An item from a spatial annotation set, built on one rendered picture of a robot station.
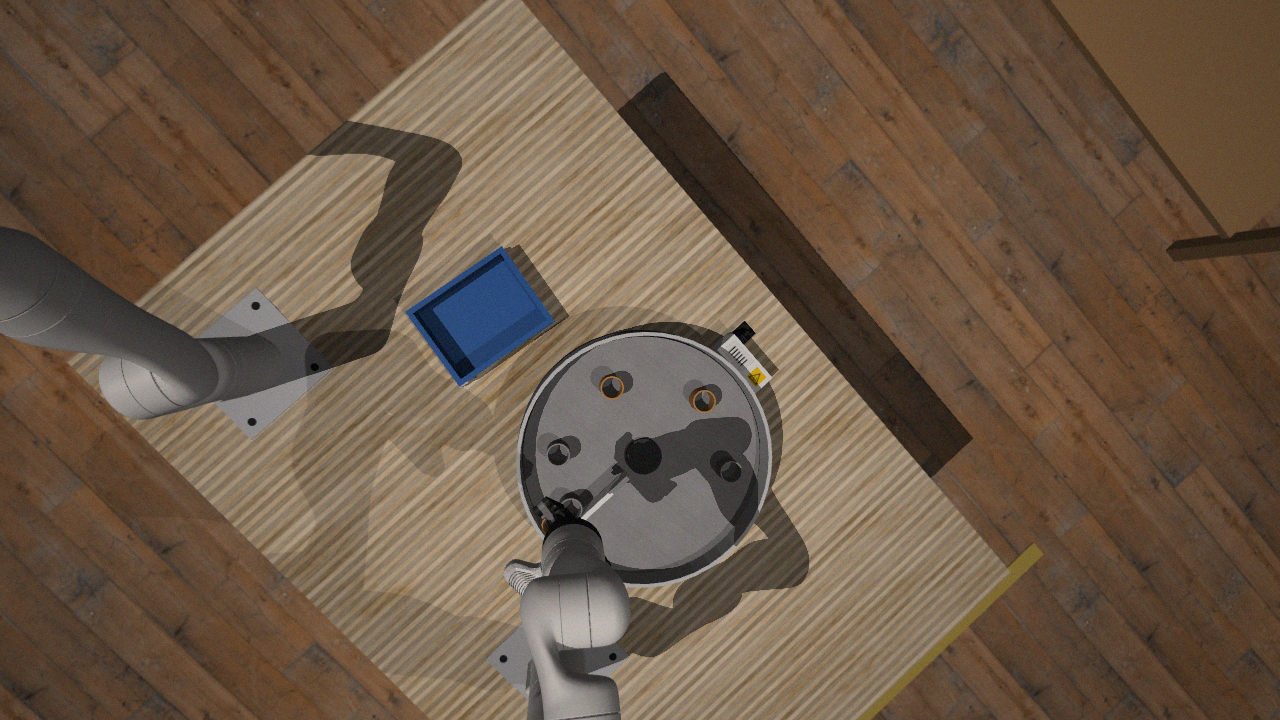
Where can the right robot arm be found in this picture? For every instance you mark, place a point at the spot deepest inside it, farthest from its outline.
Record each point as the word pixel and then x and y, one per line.
pixel 561 615

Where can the blue open crate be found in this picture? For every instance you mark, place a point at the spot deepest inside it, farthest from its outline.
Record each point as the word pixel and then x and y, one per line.
pixel 480 316

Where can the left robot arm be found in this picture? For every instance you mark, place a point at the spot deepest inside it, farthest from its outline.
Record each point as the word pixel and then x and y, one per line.
pixel 47 300

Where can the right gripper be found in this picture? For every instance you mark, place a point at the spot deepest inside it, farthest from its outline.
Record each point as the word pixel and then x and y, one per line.
pixel 554 511

